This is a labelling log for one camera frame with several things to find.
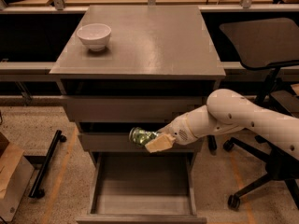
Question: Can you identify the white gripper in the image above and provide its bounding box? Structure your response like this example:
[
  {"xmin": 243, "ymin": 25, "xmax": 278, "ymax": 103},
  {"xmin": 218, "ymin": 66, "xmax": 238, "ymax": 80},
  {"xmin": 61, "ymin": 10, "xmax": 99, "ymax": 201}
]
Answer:
[{"xmin": 145, "ymin": 115, "xmax": 197, "ymax": 153}]

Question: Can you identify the green soda can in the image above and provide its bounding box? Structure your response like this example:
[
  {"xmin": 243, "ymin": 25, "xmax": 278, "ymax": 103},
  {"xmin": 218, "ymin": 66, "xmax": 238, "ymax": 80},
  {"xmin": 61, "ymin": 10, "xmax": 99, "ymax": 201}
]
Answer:
[{"xmin": 129, "ymin": 127, "xmax": 159, "ymax": 147}]

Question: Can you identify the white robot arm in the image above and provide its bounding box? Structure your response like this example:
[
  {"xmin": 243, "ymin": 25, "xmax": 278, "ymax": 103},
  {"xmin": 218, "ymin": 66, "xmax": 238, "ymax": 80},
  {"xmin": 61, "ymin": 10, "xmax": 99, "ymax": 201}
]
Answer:
[{"xmin": 146, "ymin": 89, "xmax": 299, "ymax": 160}]

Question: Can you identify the grey open bottom drawer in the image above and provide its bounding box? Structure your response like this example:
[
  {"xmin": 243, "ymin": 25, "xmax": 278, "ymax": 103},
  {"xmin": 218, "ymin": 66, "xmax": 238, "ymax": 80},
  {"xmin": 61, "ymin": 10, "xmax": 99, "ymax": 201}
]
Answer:
[{"xmin": 76, "ymin": 153, "xmax": 206, "ymax": 224}]

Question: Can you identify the grey middle drawer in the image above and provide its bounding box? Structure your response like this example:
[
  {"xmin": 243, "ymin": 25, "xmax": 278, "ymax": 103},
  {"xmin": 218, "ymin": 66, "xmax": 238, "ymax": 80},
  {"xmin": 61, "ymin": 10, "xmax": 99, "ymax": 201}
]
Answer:
[{"xmin": 78, "ymin": 133, "xmax": 204, "ymax": 152}]

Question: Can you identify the grey drawer cabinet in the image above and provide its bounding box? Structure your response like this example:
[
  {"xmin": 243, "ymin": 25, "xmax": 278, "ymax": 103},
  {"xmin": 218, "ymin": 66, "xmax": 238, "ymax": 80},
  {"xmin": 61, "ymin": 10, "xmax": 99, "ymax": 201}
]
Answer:
[{"xmin": 50, "ymin": 5, "xmax": 226, "ymax": 166}]

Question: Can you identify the grey top drawer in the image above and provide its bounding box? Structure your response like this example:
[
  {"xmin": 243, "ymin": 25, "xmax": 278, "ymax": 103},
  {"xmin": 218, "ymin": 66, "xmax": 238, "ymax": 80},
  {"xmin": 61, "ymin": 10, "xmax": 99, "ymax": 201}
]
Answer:
[{"xmin": 61, "ymin": 95, "xmax": 204, "ymax": 123}]

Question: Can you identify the black desk foot bar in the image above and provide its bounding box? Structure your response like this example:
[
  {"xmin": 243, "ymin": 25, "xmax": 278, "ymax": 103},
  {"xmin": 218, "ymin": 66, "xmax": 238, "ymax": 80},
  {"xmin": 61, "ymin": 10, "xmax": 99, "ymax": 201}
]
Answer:
[{"xmin": 207, "ymin": 135, "xmax": 217, "ymax": 151}]

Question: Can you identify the white ceramic bowl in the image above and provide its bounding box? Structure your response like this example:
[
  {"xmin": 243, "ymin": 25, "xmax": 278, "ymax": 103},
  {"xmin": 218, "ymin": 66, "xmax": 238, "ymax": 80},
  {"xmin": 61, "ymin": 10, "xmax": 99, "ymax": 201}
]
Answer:
[{"xmin": 77, "ymin": 23, "xmax": 112, "ymax": 51}]

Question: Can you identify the black table leg foot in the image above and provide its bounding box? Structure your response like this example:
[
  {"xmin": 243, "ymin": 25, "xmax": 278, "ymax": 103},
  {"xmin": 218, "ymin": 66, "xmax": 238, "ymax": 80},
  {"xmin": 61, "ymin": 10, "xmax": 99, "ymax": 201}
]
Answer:
[{"xmin": 29, "ymin": 130, "xmax": 67, "ymax": 199}]

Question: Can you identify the black office chair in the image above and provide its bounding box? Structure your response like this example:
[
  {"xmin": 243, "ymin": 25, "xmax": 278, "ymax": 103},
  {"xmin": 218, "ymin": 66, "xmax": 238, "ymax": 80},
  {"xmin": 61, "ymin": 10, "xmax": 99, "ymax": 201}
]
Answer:
[{"xmin": 220, "ymin": 18, "xmax": 299, "ymax": 210}]

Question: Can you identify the wooden box on floor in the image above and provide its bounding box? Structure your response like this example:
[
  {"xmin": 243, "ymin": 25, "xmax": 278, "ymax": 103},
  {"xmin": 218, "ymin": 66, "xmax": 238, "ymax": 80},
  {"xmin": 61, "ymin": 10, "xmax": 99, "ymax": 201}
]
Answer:
[{"xmin": 0, "ymin": 133, "xmax": 34, "ymax": 222}]

